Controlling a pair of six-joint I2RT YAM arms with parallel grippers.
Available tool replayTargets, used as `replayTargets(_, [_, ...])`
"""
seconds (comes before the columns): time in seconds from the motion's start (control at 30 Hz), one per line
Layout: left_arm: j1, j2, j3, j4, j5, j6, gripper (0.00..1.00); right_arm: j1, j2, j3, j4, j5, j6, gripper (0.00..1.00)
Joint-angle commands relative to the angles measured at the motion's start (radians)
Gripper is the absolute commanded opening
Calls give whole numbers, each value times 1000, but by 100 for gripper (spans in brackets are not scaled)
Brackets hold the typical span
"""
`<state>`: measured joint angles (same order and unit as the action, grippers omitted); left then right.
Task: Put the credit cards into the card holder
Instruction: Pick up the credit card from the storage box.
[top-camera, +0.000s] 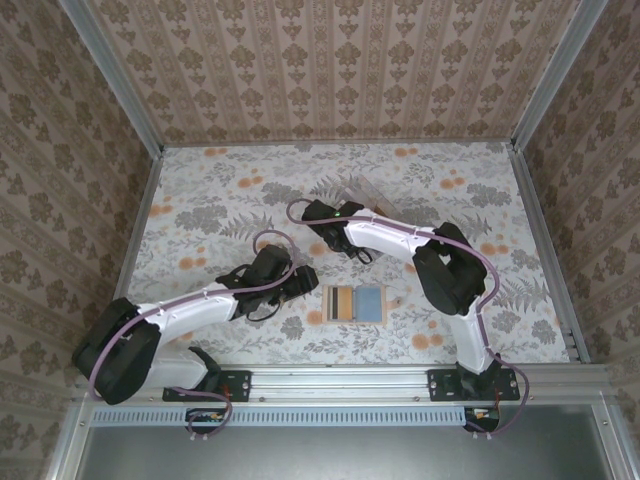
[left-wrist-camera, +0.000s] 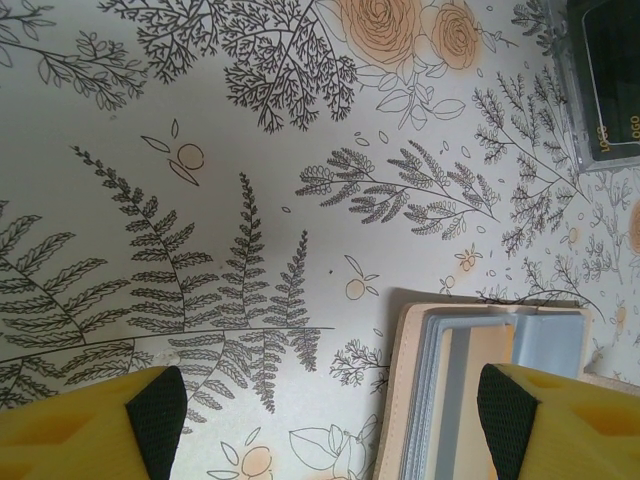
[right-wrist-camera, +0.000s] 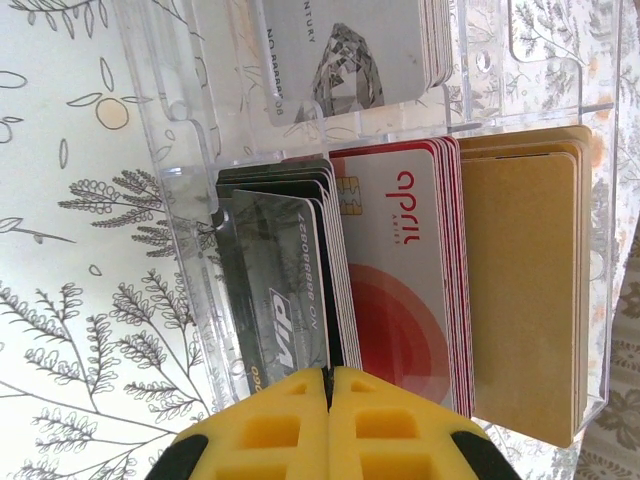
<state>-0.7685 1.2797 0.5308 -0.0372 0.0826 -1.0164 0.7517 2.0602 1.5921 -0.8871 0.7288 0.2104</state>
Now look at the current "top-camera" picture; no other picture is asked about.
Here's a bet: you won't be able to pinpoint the aluminium front rail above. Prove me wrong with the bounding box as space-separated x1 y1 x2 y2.
74 363 614 404

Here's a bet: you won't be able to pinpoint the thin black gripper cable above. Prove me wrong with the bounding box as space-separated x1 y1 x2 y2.
246 298 282 324
344 239 375 266

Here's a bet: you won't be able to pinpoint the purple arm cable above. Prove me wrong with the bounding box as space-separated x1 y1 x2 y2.
87 230 301 444
285 198 530 441

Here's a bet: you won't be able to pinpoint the blue card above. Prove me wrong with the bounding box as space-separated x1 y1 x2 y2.
356 288 384 322

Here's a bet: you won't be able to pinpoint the aluminium corner post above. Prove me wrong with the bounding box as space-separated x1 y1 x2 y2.
510 0 610 154
58 0 166 156

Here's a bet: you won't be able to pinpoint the grey metal sheet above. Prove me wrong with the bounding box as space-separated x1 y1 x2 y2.
74 424 609 480

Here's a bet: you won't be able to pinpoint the thin black left gripper cable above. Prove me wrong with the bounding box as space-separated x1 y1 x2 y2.
246 298 282 324

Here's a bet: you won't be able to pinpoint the white slotted cable duct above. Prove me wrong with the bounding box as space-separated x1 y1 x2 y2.
92 405 469 427

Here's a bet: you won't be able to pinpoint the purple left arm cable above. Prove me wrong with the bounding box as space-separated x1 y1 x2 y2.
87 230 301 444

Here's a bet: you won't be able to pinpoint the small wooden tray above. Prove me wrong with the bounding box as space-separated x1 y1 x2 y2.
322 284 389 327

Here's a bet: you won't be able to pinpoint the black connector box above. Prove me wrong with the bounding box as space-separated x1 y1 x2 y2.
463 407 502 434
185 407 227 434

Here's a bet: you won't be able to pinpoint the thin black right gripper cable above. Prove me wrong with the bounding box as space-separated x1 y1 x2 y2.
344 239 375 266

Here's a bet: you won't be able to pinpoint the clear plastic card box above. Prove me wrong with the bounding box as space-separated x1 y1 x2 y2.
337 173 399 214

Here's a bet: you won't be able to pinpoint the floral table cover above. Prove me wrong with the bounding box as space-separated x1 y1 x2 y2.
107 141 576 366

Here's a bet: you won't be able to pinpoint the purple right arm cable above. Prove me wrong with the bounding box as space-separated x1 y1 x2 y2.
285 198 530 441

